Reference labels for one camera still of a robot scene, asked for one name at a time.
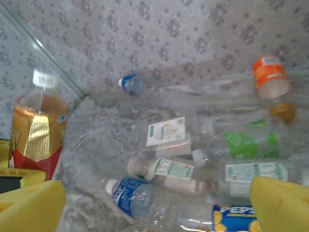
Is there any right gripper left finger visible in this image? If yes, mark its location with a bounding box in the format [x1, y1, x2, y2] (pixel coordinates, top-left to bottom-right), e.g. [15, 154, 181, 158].
[0, 180, 67, 232]

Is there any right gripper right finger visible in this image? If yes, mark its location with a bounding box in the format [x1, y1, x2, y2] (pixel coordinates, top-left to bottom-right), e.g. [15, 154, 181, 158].
[249, 175, 309, 232]

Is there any clear bottle green label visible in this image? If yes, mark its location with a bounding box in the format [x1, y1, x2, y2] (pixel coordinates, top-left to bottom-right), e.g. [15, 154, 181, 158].
[200, 118, 284, 160]

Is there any clear bottle white square label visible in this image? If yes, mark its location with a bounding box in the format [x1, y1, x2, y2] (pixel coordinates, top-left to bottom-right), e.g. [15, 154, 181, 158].
[144, 116, 209, 168]

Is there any tea bottle gold red label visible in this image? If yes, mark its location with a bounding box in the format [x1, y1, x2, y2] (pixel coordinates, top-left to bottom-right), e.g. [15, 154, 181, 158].
[8, 69, 71, 182]

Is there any orange label bottle gold cap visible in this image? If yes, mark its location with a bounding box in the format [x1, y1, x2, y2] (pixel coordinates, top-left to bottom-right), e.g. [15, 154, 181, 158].
[252, 55, 296, 123]

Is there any clear Pepsi bottle blue label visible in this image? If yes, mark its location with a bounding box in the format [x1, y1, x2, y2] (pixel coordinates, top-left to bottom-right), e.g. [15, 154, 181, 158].
[149, 204, 264, 232]

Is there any clear bottle teal white label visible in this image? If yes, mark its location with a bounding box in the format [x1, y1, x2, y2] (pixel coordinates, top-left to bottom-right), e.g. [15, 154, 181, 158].
[212, 159, 309, 203]
[127, 157, 212, 197]

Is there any aluminium frame post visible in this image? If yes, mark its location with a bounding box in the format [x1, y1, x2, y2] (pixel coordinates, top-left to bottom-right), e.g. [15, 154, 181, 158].
[0, 3, 91, 99]

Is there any blue label clear water bottle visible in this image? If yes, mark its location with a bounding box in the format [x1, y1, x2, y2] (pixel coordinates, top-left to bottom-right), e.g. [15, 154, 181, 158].
[105, 177, 159, 220]
[117, 73, 152, 95]

